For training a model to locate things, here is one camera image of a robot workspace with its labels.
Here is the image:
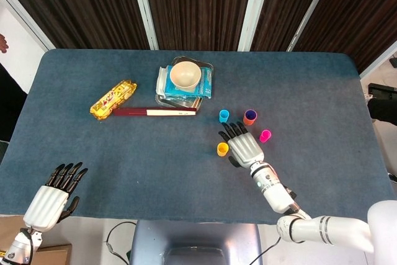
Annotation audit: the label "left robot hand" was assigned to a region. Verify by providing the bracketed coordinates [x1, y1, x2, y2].
[23, 161, 89, 233]

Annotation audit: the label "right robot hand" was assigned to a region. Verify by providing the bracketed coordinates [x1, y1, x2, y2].
[218, 121, 265, 169]

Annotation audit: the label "orange plastic cup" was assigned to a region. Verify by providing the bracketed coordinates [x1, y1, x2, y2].
[243, 109, 258, 126]

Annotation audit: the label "brown cardboard box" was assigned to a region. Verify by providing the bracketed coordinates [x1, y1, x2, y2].
[0, 215, 73, 265]

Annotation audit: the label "open blue carton box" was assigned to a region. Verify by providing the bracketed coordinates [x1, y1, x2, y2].
[156, 65, 215, 100]

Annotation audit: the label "silver metal tray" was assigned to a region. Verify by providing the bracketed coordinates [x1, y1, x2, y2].
[154, 56, 216, 111]

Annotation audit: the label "blue table cloth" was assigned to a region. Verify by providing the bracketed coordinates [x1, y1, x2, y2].
[0, 48, 396, 225]

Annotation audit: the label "cream bowl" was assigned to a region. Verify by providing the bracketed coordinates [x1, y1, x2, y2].
[169, 61, 203, 90]

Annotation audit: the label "grey robot torso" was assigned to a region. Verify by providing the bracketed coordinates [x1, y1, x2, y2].
[129, 219, 264, 265]

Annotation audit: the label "bystander in black clothing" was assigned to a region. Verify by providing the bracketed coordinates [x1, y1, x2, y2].
[0, 33, 29, 162]

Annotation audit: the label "maroon chopstick box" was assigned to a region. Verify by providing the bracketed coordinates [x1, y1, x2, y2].
[112, 107, 198, 117]

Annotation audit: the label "yellow snack packet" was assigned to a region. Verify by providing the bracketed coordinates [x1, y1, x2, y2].
[89, 79, 138, 122]

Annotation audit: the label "black bulky object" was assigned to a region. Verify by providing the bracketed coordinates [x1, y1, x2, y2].
[367, 82, 397, 123]

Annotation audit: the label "thin black floor cable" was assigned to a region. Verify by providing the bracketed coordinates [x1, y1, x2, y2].
[105, 220, 137, 265]

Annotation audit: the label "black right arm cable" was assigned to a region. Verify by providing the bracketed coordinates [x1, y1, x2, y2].
[249, 236, 282, 265]

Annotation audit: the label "white frame post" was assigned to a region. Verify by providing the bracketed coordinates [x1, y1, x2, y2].
[285, 0, 338, 52]
[128, 0, 159, 51]
[359, 55, 397, 78]
[237, 0, 274, 52]
[0, 0, 56, 51]

